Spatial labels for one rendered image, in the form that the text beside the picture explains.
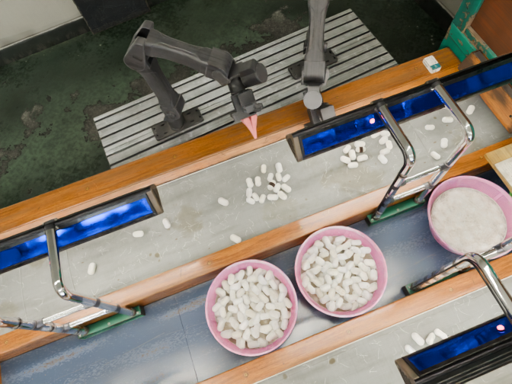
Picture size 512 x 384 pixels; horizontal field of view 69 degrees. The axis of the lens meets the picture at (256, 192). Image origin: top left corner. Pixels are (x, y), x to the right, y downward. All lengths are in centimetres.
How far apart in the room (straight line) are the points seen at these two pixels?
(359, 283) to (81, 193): 95
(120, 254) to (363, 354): 79
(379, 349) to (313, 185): 52
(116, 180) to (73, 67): 168
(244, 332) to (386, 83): 98
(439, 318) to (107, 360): 98
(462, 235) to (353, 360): 50
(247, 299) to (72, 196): 69
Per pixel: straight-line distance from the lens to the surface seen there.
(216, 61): 113
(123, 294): 122
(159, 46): 114
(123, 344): 130
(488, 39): 153
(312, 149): 93
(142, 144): 151
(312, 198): 123
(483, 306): 126
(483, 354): 83
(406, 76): 151
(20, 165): 266
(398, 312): 115
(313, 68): 124
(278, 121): 134
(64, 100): 279
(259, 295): 115
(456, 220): 131
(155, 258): 123
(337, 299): 115
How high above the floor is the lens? 187
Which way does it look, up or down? 66 degrees down
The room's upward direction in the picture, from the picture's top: 11 degrees counter-clockwise
